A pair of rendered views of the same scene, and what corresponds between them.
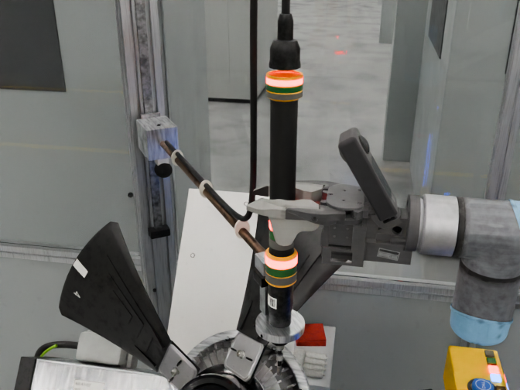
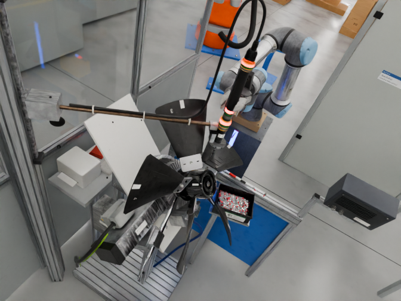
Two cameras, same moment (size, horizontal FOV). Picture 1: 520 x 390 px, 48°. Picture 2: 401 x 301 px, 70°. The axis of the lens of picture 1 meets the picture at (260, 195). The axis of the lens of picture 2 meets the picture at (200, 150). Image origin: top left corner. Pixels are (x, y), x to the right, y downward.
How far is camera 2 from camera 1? 1.09 m
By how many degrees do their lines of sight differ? 69
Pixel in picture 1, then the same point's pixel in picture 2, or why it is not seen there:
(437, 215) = (257, 83)
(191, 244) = (105, 146)
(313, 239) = (191, 109)
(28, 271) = not seen: outside the picture
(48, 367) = (123, 240)
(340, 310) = not seen: hidden behind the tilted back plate
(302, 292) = (201, 129)
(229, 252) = (120, 137)
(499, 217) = (262, 76)
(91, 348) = (123, 218)
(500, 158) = (141, 37)
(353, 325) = not seen: hidden behind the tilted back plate
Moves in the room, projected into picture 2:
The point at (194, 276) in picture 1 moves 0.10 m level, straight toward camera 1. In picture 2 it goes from (116, 158) to (140, 165)
